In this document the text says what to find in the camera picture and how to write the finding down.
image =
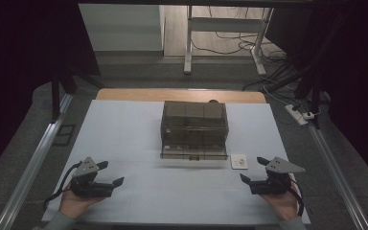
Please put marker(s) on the small white card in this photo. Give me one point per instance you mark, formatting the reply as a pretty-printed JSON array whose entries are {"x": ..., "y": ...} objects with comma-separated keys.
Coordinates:
[{"x": 239, "y": 161}]

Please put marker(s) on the white cabinet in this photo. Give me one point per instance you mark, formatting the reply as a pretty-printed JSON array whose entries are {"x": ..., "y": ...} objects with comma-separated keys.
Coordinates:
[{"x": 121, "y": 27}]

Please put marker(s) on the white plug adapter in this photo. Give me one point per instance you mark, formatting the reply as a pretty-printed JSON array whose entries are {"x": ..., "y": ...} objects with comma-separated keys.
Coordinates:
[{"x": 309, "y": 115}]

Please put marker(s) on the white metal desk frame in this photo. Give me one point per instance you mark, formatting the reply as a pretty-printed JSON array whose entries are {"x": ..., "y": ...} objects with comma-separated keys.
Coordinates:
[{"x": 226, "y": 24}]

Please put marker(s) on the person's left hand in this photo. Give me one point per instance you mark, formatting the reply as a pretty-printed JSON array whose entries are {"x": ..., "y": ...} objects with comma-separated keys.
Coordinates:
[{"x": 73, "y": 204}]

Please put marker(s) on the person's right hand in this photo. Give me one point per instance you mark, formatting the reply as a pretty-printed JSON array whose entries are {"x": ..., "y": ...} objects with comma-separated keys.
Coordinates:
[{"x": 286, "y": 204}]

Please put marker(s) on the black curtain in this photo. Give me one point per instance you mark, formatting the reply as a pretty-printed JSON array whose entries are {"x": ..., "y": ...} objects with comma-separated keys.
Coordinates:
[
  {"x": 19, "y": 80},
  {"x": 345, "y": 80}
]

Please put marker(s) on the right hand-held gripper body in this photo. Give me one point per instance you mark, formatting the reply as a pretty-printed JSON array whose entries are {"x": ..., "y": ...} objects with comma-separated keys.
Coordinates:
[{"x": 273, "y": 187}]

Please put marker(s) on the white table mat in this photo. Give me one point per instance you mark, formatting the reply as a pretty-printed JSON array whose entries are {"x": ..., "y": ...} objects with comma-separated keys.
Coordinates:
[{"x": 131, "y": 140}]

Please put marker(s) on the small dark round object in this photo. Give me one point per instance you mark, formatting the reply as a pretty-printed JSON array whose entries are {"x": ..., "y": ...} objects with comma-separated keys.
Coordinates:
[{"x": 213, "y": 101}]

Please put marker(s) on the white power strip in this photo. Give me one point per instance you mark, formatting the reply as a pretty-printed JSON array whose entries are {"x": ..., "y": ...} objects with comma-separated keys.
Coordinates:
[{"x": 295, "y": 114}]

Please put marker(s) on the aluminium rail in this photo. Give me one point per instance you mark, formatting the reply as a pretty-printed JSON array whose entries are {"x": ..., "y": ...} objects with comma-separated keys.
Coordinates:
[
  {"x": 335, "y": 172},
  {"x": 35, "y": 166}
]

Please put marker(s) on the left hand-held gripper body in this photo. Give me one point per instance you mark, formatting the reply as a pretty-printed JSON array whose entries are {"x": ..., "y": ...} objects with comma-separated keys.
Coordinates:
[{"x": 87, "y": 188}]

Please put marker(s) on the dark transparent drawer box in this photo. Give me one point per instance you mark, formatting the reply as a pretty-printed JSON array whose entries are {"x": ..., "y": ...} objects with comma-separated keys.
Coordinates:
[{"x": 194, "y": 131}]

